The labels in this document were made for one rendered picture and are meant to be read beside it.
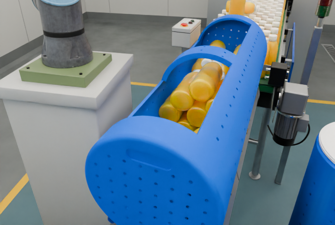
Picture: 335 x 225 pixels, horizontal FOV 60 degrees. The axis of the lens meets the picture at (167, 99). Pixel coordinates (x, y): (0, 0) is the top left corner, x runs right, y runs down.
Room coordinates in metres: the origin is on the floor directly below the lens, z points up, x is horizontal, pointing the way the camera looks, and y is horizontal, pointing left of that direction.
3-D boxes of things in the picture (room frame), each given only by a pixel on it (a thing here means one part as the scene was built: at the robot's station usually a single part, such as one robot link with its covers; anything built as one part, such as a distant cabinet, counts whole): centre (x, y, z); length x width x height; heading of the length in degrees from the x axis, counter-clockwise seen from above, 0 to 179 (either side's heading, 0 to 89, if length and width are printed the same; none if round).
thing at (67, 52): (0.85, 0.31, 1.23); 0.15 x 0.15 x 0.10
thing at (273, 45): (1.36, -0.51, 0.99); 0.07 x 0.07 x 0.19
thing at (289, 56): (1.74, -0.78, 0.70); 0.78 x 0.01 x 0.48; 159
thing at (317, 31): (1.47, -0.77, 0.55); 0.04 x 0.04 x 1.10; 69
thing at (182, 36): (1.54, -0.10, 1.05); 0.20 x 0.10 x 0.10; 159
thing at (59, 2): (0.86, 0.31, 1.35); 0.13 x 0.12 x 0.14; 29
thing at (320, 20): (1.47, -0.77, 1.18); 0.06 x 0.06 x 0.16
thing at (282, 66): (1.21, -0.50, 0.95); 0.10 x 0.07 x 0.10; 69
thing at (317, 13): (1.47, -0.77, 1.18); 0.06 x 0.06 x 0.05
